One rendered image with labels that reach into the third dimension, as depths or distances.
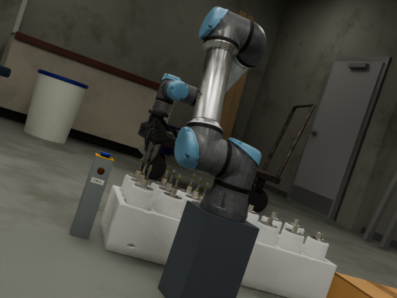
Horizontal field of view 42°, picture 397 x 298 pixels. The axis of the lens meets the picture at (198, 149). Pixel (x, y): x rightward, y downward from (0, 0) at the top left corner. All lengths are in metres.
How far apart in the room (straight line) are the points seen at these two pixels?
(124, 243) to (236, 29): 0.87
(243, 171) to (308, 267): 0.74
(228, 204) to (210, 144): 0.19
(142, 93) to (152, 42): 2.78
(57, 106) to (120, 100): 1.24
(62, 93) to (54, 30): 3.59
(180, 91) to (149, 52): 6.78
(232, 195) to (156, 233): 0.49
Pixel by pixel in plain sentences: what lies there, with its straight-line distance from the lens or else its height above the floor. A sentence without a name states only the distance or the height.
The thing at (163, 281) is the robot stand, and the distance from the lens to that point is 1.71.
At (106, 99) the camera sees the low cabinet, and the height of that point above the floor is 0.53.
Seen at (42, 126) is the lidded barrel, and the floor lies 0.11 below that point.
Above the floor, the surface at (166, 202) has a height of 0.23.
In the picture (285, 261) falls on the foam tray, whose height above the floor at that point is 0.14.
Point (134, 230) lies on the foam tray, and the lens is 1.96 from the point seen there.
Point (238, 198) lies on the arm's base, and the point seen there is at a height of 0.37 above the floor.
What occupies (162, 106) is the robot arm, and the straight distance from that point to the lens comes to 2.08.
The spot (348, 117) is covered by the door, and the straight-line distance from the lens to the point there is 7.17.
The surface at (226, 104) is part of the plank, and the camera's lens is 8.78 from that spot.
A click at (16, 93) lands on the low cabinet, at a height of 0.29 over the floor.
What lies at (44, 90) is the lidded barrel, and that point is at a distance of 4.97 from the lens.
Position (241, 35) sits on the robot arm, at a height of 0.85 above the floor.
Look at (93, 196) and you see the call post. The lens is 2.00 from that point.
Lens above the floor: 0.52
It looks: 2 degrees down
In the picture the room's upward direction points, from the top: 19 degrees clockwise
